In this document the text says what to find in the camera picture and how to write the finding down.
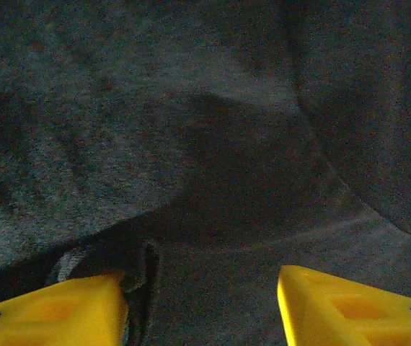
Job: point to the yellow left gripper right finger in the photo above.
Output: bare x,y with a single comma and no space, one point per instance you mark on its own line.
335,317

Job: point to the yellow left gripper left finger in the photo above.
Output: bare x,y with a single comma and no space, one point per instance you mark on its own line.
54,313

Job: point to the black t-shirt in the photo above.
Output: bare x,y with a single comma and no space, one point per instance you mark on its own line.
191,108

